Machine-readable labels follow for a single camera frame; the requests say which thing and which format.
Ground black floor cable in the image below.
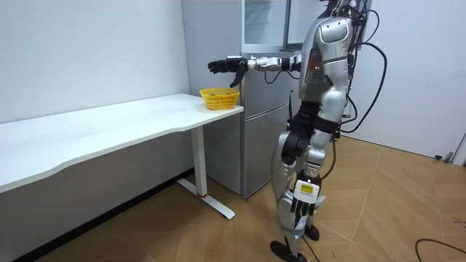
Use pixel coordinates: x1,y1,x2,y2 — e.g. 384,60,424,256
414,238,466,262

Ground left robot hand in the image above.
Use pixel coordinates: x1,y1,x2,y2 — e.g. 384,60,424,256
290,178,323,221

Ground robot body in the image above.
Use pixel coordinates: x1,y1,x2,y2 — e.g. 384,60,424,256
287,0,388,146

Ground white desk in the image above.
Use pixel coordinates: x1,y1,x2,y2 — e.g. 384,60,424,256
0,92,245,221

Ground grey fridge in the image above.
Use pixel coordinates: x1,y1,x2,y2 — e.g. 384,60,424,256
181,0,305,199

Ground robot legs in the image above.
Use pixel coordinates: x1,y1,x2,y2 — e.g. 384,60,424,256
269,129,328,262

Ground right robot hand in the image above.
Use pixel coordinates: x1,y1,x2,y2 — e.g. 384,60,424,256
207,56,250,89

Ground cable bundle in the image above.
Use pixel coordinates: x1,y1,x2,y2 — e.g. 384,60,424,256
336,0,376,17

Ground yellow plastic basket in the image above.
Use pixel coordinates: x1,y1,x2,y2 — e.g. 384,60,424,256
199,87,241,111

